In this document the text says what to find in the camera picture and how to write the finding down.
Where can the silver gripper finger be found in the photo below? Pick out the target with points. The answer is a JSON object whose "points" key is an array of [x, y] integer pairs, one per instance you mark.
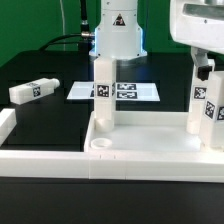
{"points": [[202, 68]]}

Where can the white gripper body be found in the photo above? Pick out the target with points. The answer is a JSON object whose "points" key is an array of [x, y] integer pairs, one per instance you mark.
{"points": [[198, 23]]}

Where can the white desk top tray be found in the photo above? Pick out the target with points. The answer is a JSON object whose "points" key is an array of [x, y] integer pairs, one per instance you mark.
{"points": [[144, 131]]}

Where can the white front fence bar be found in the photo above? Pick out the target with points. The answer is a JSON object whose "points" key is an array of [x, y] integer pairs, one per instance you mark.
{"points": [[195, 167]]}

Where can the fiducial marker sheet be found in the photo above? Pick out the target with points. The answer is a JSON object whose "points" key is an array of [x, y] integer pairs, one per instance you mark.
{"points": [[124, 91]]}

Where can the white left fence block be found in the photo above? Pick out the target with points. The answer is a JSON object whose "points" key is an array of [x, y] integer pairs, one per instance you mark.
{"points": [[7, 123]]}

